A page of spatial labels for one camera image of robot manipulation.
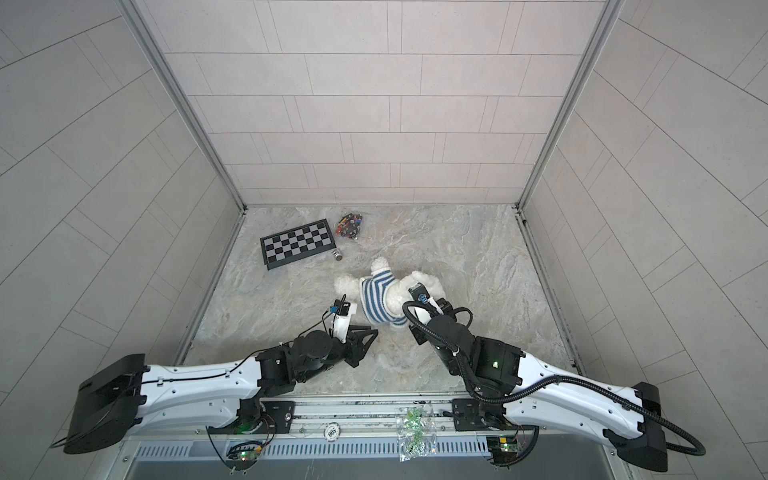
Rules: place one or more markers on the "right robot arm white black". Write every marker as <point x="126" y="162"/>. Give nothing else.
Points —
<point x="639" y="441"/>

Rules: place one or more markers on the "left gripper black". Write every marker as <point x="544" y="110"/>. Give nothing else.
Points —
<point x="354" y="342"/>

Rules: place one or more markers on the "black white chessboard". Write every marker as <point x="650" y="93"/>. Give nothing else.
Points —
<point x="297" y="243"/>

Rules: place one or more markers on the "white teddy bear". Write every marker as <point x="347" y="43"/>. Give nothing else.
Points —
<point x="396" y="295"/>

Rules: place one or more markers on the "right green circuit board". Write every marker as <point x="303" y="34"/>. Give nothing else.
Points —
<point x="503" y="451"/>

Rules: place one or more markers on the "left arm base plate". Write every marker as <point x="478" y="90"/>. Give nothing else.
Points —
<point x="282" y="414"/>

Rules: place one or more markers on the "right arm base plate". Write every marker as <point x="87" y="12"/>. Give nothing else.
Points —
<point x="472" y="415"/>

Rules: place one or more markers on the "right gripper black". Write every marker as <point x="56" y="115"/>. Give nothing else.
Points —
<point x="424" y="306"/>

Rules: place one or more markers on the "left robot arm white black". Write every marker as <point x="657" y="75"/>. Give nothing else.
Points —
<point x="130" y="396"/>

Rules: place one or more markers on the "aluminium front rail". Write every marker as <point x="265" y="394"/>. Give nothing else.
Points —
<point x="377" y="414"/>

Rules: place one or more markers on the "bag of colourful small pieces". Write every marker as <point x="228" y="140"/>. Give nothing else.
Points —
<point x="349" y="226"/>

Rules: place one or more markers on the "left green circuit board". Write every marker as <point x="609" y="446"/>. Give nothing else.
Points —
<point x="244" y="455"/>

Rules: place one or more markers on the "blue white striped shirt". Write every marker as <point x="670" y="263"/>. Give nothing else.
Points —
<point x="372" y="298"/>

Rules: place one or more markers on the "clear bag green parts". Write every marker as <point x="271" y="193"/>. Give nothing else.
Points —
<point x="416" y="433"/>

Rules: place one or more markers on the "green circuit board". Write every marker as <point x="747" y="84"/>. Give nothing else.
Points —
<point x="244" y="455"/>
<point x="503" y="451"/>

